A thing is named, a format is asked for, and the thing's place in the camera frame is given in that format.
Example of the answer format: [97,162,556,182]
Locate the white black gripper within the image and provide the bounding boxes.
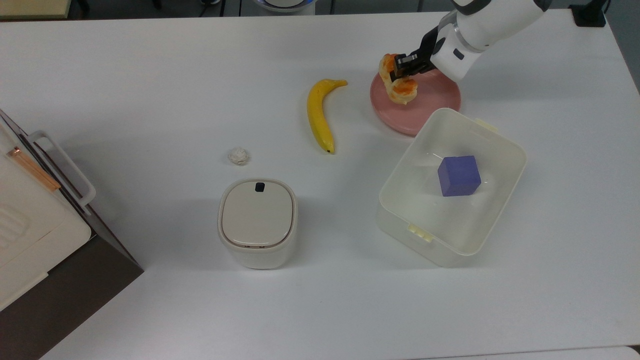
[389,23,485,84]

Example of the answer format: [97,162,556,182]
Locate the orange glazed bread loaf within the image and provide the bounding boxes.
[378,53,419,106]

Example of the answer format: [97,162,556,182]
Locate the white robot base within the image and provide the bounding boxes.
[252,0,317,14]

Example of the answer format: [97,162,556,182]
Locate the pink round plate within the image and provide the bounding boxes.
[370,68,462,137]

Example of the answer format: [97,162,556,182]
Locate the yellow banana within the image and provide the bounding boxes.
[306,78,348,155]

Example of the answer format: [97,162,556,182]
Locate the purple cube block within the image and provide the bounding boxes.
[437,155,482,198]

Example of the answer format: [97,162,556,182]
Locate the clear plastic storage container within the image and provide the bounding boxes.
[376,107,528,268]

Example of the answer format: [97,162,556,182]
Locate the black table clamp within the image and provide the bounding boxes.
[568,0,612,28]

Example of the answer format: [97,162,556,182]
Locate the white lidded trash bin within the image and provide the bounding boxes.
[217,178,299,270]

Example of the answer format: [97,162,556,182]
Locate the beige wooden side table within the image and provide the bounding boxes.
[0,0,72,21]

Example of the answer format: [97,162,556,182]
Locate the white and brown oven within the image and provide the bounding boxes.
[0,109,145,360]

